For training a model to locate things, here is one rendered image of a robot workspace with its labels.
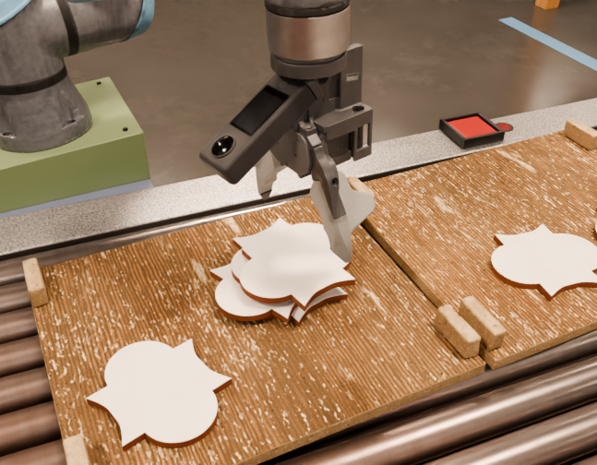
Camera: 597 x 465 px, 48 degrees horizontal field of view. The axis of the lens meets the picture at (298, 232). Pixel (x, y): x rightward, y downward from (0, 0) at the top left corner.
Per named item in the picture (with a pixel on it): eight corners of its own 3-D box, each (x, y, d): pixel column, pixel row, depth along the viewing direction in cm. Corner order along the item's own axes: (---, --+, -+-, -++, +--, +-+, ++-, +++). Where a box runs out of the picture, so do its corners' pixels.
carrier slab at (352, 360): (27, 281, 81) (24, 271, 80) (329, 199, 95) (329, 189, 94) (85, 535, 56) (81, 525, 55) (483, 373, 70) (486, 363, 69)
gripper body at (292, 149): (373, 161, 69) (377, 48, 62) (306, 191, 65) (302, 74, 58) (327, 134, 74) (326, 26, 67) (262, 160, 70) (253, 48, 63)
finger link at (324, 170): (354, 211, 64) (320, 125, 63) (342, 218, 64) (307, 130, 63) (329, 217, 68) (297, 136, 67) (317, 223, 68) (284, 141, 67)
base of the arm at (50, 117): (-3, 119, 111) (-24, 62, 106) (90, 101, 114) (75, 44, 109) (-8, 160, 99) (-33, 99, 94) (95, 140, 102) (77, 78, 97)
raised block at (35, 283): (26, 278, 80) (19, 259, 78) (42, 273, 80) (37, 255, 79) (33, 310, 75) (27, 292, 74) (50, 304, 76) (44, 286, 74)
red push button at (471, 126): (445, 128, 112) (446, 121, 112) (475, 123, 114) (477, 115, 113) (464, 146, 108) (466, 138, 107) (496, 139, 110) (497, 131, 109)
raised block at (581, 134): (561, 135, 107) (566, 118, 105) (570, 132, 107) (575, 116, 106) (589, 151, 102) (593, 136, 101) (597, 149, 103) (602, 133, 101)
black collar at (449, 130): (438, 127, 113) (439, 118, 112) (477, 119, 115) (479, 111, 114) (462, 149, 107) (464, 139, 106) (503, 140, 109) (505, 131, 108)
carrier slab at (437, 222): (338, 197, 96) (338, 188, 95) (563, 137, 109) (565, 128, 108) (493, 371, 70) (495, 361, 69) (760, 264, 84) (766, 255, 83)
